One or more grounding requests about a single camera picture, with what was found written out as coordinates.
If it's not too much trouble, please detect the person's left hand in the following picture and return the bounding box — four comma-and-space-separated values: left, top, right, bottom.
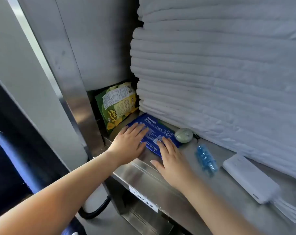
106, 122, 150, 166

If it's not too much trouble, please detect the person's right hand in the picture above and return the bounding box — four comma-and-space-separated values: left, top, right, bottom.
150, 137, 197, 192

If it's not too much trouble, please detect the blue packet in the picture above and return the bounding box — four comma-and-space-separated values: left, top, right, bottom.
125, 113, 182, 158

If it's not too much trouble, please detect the person's left forearm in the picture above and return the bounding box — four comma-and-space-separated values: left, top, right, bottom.
0, 150, 121, 235

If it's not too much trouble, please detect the person's right forearm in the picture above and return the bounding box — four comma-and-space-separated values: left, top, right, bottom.
177, 176, 265, 235

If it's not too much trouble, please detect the grey-green round device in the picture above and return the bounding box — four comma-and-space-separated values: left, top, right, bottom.
174, 128, 194, 144

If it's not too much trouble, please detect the green chips bag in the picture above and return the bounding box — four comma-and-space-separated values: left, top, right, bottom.
95, 82, 140, 135

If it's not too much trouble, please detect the white label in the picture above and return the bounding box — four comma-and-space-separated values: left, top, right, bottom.
128, 185, 159, 214

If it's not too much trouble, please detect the blue transparent hair clip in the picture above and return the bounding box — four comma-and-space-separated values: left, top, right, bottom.
196, 144, 218, 174

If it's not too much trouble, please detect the stainless steel cabinet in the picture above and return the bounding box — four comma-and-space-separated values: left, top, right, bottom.
6, 0, 296, 235

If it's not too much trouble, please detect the stack of white folded sheets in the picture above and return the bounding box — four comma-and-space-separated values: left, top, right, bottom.
130, 0, 296, 182

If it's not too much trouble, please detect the white power bank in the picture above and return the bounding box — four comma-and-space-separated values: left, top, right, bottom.
222, 153, 281, 205

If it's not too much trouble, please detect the black hose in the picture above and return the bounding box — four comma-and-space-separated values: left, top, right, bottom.
78, 195, 112, 220

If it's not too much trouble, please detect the blue cart handle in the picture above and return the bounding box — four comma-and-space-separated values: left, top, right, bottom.
0, 131, 44, 194

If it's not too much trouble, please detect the white cable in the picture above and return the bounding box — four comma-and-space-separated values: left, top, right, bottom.
270, 196, 296, 228

